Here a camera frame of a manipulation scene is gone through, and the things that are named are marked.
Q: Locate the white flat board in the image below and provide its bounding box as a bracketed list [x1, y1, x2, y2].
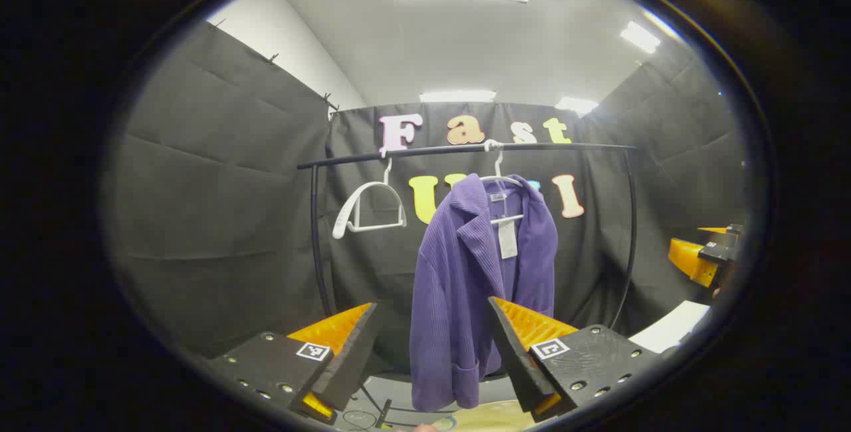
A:
[628, 300, 712, 354]

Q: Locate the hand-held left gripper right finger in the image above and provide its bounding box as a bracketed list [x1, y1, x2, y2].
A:
[487, 296, 666, 423]

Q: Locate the purple ribbed jacket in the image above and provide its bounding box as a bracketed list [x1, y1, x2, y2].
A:
[409, 173, 559, 413]

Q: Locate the beige laundry hamper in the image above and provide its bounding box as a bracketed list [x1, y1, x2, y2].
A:
[452, 400, 533, 432]

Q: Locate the black backdrop cloth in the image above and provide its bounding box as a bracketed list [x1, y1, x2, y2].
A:
[106, 20, 749, 361]

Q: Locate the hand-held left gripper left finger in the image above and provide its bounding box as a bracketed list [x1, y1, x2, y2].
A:
[206, 302, 380, 426]

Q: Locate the white plastic hanger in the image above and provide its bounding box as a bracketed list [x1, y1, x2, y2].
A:
[480, 140, 526, 225]
[331, 156, 408, 240]

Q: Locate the black metal clothes rack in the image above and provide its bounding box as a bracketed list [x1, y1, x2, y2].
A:
[297, 142, 639, 383]

